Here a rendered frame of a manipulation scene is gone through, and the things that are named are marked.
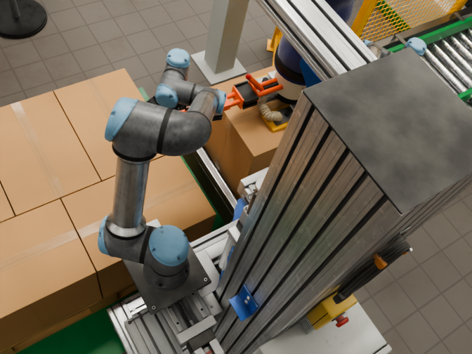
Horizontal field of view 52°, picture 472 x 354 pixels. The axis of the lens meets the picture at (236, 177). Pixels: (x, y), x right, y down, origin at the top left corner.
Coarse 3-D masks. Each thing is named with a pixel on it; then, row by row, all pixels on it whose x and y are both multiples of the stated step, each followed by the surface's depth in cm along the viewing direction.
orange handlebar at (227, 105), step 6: (276, 78) 205; (264, 84) 203; (264, 90) 201; (270, 90) 202; (276, 90) 203; (228, 96) 196; (234, 96) 198; (228, 102) 194; (234, 102) 195; (228, 108) 196
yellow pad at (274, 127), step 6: (282, 108) 213; (288, 108) 213; (282, 114) 211; (288, 114) 210; (264, 120) 210; (282, 120) 209; (288, 120) 210; (270, 126) 207; (276, 126) 208; (282, 126) 208
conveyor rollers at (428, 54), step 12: (456, 36) 331; (468, 36) 333; (432, 48) 319; (444, 48) 322; (456, 48) 325; (468, 48) 327; (432, 60) 312; (444, 60) 315; (456, 60) 318; (468, 60) 320; (444, 72) 308; (456, 72) 310; (468, 72) 313; (456, 84) 304; (468, 84) 306; (216, 168) 242
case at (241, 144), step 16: (240, 80) 220; (224, 112) 209; (240, 112) 211; (256, 112) 212; (224, 128) 215; (240, 128) 206; (256, 128) 208; (208, 144) 240; (224, 144) 222; (240, 144) 207; (256, 144) 203; (272, 144) 205; (224, 160) 230; (240, 160) 213; (256, 160) 205; (224, 176) 237; (240, 176) 220
